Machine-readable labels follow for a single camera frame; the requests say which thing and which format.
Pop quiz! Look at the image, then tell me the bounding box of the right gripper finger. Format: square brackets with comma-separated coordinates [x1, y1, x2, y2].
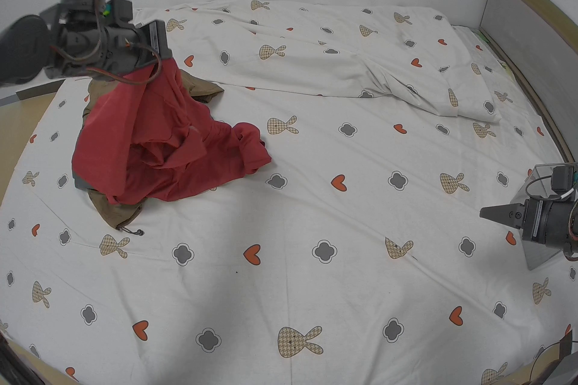
[480, 214, 525, 227]
[480, 203, 525, 216]

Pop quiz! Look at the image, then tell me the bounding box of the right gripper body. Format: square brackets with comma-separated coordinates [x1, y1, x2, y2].
[523, 198, 573, 248]

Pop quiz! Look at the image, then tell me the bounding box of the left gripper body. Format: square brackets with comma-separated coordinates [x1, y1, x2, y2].
[97, 20, 173, 75]

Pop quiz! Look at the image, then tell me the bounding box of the red shirt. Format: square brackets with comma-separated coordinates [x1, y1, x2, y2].
[72, 56, 272, 205]

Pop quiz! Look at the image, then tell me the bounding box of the clear plastic box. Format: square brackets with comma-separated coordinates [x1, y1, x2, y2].
[511, 163, 578, 271]

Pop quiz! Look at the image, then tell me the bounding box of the khaki garment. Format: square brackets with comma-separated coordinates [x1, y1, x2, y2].
[81, 69, 225, 237]

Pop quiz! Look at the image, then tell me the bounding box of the grey garment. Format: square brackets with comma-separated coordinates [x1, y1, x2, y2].
[71, 122, 98, 193]

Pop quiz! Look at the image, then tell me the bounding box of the white printed quilt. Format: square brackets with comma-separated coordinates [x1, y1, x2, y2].
[133, 0, 504, 125]

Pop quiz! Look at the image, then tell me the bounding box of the bed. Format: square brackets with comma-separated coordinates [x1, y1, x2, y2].
[0, 0, 578, 385]

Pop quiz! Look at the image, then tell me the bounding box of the black cable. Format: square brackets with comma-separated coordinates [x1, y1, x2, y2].
[525, 174, 557, 200]

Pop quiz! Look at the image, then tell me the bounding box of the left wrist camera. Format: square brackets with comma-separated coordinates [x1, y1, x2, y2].
[107, 0, 135, 26]

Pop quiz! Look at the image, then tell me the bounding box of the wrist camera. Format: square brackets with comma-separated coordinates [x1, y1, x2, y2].
[551, 165, 578, 200]
[107, 0, 135, 26]

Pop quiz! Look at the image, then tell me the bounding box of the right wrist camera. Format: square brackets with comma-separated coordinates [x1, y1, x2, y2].
[551, 165, 578, 200]

